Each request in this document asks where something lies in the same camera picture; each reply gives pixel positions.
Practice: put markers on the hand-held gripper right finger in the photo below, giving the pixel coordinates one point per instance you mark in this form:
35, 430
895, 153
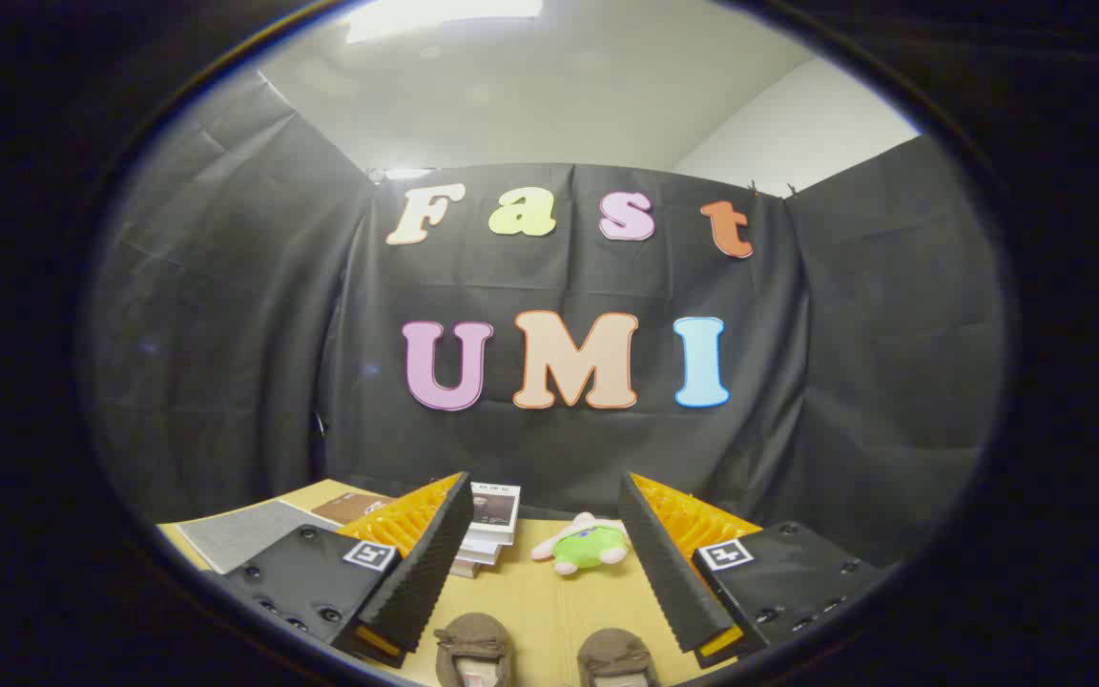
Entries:
669, 572

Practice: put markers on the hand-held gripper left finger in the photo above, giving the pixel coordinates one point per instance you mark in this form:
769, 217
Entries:
430, 563

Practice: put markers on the brown fluffy shoe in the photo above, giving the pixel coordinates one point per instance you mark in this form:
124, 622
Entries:
473, 639
616, 649

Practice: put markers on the grey fabric storage box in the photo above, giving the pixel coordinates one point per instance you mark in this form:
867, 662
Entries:
244, 534

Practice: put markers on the pink book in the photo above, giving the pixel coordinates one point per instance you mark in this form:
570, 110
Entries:
464, 570

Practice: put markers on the plain white book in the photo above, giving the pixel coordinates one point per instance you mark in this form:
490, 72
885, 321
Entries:
483, 550

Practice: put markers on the pink and green plush toy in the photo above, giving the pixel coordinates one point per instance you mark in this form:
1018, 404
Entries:
588, 549

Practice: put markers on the white portrait cover book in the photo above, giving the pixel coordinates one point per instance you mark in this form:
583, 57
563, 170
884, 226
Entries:
495, 506

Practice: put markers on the brown book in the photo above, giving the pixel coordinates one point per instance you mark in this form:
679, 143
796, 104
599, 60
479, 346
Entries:
351, 506

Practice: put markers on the black backdrop cloth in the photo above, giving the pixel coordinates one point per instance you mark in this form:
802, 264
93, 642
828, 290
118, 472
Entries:
225, 334

